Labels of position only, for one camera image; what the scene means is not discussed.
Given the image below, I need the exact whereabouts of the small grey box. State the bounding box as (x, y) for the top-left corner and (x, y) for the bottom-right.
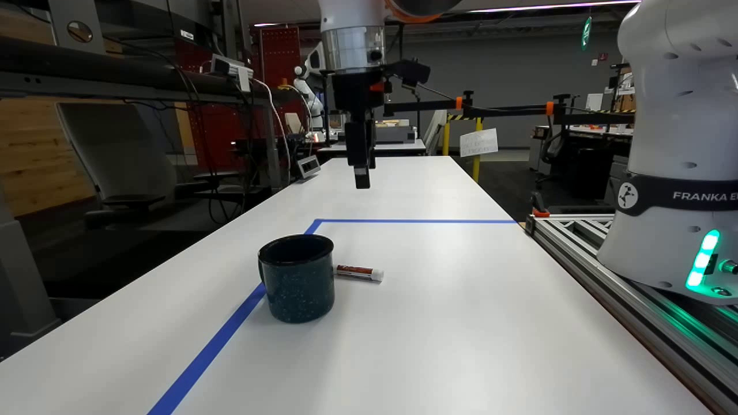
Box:
(293, 153), (322, 182)

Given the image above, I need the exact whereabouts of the dark blue speckled mug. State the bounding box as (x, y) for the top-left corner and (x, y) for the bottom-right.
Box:
(256, 233), (338, 326)

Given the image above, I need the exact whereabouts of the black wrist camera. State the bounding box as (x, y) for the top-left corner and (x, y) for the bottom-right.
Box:
(381, 59), (434, 89)

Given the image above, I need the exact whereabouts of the black boom with orange clamps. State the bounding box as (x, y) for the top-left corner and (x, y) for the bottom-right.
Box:
(382, 90), (641, 125)

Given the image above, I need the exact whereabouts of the yellow post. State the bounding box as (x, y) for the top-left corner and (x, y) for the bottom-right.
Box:
(470, 116), (486, 184)
(441, 119), (456, 158)

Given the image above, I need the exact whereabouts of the grey chair back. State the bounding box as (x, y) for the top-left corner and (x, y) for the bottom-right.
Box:
(58, 102), (180, 207)

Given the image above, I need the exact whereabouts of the black equipment cart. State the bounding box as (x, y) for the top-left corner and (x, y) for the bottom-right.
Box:
(528, 122), (641, 218)

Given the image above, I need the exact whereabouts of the wooden wall panel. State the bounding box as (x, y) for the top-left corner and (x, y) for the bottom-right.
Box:
(0, 97), (98, 220)

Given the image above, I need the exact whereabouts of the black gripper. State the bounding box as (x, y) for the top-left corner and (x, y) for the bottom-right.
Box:
(330, 68), (388, 191)

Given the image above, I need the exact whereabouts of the grey device on table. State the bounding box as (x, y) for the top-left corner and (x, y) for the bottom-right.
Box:
(376, 125), (419, 147)

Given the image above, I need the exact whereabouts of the grey panel with round logo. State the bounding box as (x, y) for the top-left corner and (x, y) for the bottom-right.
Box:
(45, 0), (108, 55)

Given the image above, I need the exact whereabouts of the ceiling light strip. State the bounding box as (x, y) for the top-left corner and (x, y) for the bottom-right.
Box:
(467, 0), (637, 17)

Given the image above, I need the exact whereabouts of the black shelf beam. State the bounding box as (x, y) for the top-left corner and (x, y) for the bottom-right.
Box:
(0, 36), (256, 102)

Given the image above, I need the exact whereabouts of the background white table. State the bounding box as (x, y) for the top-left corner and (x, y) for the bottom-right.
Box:
(319, 136), (430, 162)

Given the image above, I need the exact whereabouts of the blue tape strip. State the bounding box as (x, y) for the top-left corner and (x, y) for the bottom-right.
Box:
(144, 218), (325, 415)

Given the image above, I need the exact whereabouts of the white paper sign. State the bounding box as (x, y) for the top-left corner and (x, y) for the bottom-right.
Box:
(459, 127), (501, 162)

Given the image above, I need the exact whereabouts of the aluminium mounting rail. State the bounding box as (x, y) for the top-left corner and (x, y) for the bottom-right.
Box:
(523, 212), (738, 415)

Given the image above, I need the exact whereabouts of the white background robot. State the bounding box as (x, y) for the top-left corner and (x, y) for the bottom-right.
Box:
(291, 44), (330, 135)

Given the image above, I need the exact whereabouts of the white power strip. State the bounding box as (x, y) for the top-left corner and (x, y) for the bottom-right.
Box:
(208, 53), (259, 94)

